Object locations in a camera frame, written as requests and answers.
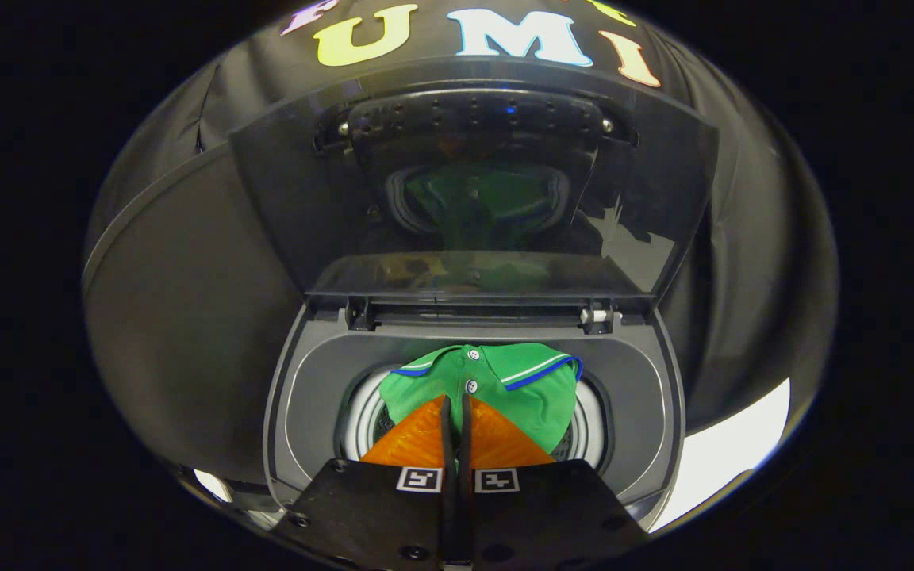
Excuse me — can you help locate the dark washing machine lid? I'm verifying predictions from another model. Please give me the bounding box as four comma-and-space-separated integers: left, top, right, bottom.
227, 79, 720, 314

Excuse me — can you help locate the white flat board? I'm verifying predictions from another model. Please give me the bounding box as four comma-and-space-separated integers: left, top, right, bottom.
650, 378, 792, 533

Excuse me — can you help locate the green polo shirt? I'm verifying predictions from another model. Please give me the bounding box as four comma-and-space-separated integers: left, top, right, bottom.
378, 343, 585, 459

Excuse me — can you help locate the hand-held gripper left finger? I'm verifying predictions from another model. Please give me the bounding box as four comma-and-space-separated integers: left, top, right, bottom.
271, 394, 459, 570

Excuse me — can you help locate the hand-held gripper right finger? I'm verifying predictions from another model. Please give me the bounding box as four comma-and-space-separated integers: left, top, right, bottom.
457, 394, 652, 570

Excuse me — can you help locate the black backdrop cloth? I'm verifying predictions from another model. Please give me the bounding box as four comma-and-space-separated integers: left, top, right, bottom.
84, 0, 839, 445

